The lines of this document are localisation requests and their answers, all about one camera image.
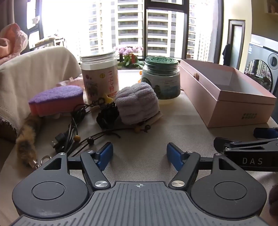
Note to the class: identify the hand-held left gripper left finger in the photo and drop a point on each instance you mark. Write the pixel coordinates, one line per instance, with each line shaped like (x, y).
(106, 153)

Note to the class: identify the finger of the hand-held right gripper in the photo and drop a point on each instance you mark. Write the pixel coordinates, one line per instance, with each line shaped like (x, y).
(221, 143)
(266, 133)

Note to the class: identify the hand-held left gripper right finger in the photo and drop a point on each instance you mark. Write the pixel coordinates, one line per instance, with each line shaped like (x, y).
(173, 153)

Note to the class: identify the pink cardboard box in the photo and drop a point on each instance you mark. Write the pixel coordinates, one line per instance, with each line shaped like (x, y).
(219, 102)

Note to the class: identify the lavender towel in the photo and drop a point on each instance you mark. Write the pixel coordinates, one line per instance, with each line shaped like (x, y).
(136, 102)

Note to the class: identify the purple pink sponge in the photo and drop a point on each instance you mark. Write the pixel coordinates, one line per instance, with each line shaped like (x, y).
(57, 97)

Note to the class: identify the black pinecone ornament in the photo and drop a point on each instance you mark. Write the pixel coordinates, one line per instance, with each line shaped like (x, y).
(107, 116)

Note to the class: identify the yellow star charm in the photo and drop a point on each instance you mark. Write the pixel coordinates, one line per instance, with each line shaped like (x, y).
(107, 98)

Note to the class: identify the grey washing machine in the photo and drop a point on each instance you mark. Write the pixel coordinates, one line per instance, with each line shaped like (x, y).
(262, 63)

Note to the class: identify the green lid jar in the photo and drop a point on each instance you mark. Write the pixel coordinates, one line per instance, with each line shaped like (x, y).
(161, 78)

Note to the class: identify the white lid labelled jar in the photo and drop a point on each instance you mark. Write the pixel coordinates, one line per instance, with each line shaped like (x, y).
(98, 76)

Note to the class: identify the pale pink cloth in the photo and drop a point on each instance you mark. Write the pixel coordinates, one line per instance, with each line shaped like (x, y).
(70, 82)

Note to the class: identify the dark hanging cloth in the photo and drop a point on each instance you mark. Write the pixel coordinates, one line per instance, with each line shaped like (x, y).
(226, 53)

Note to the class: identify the dark framed door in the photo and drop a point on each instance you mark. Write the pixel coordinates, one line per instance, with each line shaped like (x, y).
(235, 43)

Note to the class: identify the potted pink flowers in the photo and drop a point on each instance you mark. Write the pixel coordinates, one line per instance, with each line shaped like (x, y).
(130, 55)

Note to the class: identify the pink blanket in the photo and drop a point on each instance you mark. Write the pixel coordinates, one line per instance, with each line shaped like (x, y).
(10, 41)

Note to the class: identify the black window frame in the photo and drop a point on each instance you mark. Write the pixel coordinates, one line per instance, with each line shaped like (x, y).
(145, 32)

